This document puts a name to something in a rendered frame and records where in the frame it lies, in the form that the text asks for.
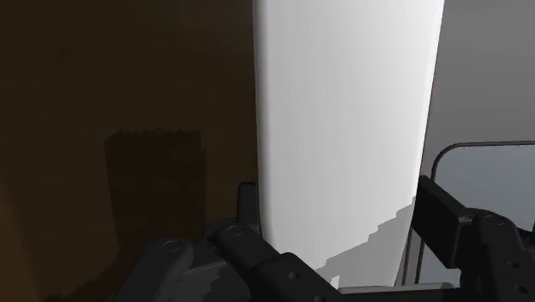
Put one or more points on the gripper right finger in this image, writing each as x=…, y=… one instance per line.
x=493, y=251

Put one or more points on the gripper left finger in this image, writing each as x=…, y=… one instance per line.
x=267, y=261

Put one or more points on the grey rounded panel, dark rim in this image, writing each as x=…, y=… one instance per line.
x=493, y=175

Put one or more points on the white rounded furniture piece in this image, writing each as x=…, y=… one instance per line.
x=342, y=125

